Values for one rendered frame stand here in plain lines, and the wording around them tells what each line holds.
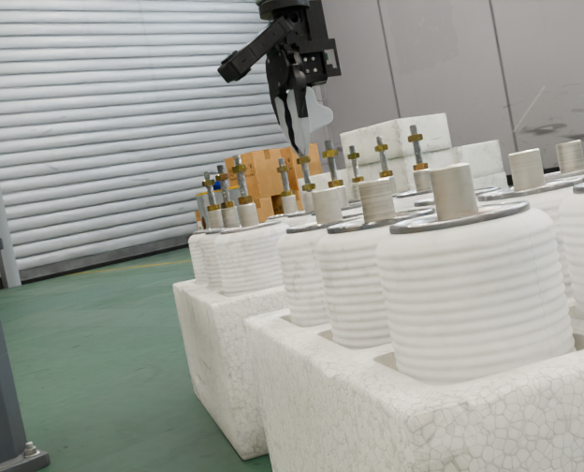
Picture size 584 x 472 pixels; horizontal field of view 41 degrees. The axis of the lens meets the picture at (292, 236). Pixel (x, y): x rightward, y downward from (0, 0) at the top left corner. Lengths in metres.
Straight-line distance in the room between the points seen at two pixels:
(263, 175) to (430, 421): 4.68
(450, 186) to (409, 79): 7.14
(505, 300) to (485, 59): 6.67
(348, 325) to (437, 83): 6.86
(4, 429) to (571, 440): 0.81
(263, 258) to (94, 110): 5.86
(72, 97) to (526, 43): 3.74
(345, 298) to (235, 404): 0.40
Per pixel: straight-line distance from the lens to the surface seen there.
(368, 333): 0.51
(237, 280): 0.91
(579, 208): 0.46
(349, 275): 0.50
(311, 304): 0.62
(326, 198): 0.64
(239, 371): 0.88
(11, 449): 1.08
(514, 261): 0.39
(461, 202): 0.42
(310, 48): 1.09
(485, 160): 4.29
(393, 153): 3.81
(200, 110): 7.28
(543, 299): 0.40
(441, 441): 0.35
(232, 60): 1.05
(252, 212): 0.94
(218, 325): 0.87
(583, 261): 0.47
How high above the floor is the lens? 0.28
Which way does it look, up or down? 3 degrees down
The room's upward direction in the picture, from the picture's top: 11 degrees counter-clockwise
